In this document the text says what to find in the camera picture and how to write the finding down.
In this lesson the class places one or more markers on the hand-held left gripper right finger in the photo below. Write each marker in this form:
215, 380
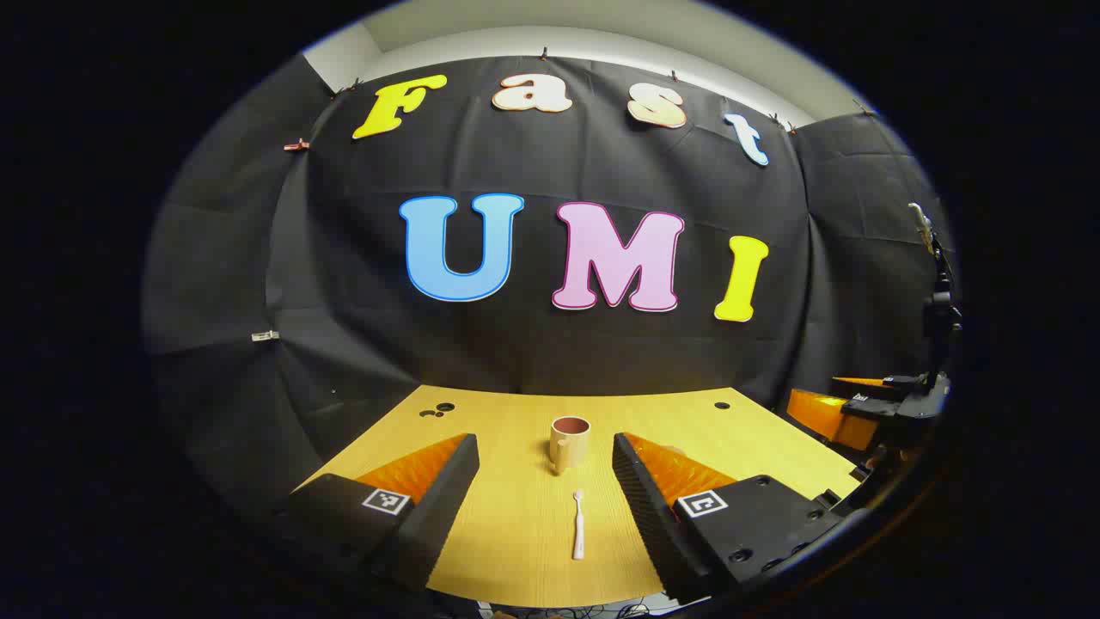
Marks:
649, 516

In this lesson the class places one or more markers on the black backdrop cloth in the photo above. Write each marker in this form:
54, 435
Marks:
533, 344

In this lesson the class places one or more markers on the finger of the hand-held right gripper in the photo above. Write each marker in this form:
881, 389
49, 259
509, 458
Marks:
825, 417
889, 383

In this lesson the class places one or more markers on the copper clip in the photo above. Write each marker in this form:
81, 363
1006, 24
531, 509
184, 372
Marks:
296, 145

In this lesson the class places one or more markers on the white toothbrush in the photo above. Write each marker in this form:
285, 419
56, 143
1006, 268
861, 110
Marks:
578, 529

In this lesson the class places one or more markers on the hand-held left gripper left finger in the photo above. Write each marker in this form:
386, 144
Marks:
434, 516

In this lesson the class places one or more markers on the beige cup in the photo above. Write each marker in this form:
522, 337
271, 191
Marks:
569, 443

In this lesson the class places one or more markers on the wooden desktop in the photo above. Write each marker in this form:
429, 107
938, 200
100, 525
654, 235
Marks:
516, 524

